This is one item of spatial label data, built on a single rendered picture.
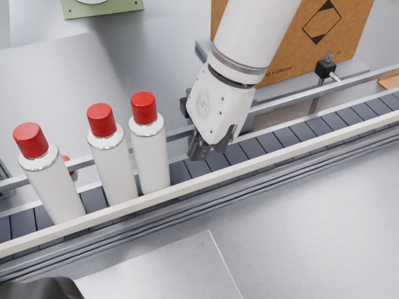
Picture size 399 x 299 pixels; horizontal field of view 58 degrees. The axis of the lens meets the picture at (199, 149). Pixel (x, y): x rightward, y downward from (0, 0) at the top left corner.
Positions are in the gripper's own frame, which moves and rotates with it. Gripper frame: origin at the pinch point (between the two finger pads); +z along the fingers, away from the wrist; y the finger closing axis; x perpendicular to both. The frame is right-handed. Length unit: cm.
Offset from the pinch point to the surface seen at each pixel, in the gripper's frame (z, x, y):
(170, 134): -0.4, -4.1, -3.6
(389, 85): -9, 56, -10
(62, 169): 0.7, -22.1, 1.7
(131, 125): -5.8, -13.2, 0.3
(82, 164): 5.1, -18.1, -3.2
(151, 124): -7.1, -11.0, 1.7
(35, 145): -4.2, -25.7, 2.0
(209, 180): 3.1, 1.2, 4.4
